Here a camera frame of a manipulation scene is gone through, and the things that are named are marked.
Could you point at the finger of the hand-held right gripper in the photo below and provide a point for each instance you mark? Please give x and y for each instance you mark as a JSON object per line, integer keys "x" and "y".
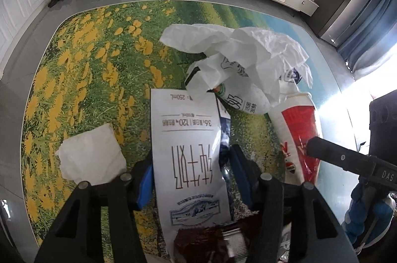
{"x": 335, "y": 154}

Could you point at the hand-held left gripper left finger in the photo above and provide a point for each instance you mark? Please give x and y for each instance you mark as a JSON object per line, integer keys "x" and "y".
{"x": 145, "y": 185}

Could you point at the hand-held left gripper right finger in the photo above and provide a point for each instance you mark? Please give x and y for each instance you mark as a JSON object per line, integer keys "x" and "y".
{"x": 240, "y": 176}

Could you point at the red and white paper cup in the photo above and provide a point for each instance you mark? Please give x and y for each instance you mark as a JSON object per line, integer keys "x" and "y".
{"x": 297, "y": 123}

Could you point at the white milk carton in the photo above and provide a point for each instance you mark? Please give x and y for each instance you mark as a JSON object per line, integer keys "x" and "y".
{"x": 186, "y": 157}

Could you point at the white paper napkin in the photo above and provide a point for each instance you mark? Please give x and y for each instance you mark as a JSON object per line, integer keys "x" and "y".
{"x": 90, "y": 154}

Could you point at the dark red snack wrapper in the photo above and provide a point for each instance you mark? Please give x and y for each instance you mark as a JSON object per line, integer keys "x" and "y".
{"x": 198, "y": 241}

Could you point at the white plastic bag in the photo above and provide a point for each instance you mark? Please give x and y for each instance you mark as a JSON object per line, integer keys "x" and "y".
{"x": 257, "y": 45}

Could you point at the person's right hand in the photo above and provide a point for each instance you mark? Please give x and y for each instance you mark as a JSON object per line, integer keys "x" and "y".
{"x": 356, "y": 210}

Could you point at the blue packet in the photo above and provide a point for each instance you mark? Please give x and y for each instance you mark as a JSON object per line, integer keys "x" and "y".
{"x": 224, "y": 138}

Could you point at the silver foil wrapper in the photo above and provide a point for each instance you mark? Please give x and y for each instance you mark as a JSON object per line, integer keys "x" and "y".
{"x": 285, "y": 244}

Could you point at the blue curtain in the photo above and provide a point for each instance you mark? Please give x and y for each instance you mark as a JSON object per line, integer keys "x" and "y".
{"x": 369, "y": 33}

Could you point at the landscape printed table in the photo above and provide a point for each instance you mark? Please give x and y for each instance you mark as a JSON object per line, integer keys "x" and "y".
{"x": 93, "y": 64}

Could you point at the black shoe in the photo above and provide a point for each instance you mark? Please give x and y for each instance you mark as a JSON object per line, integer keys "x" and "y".
{"x": 54, "y": 0}

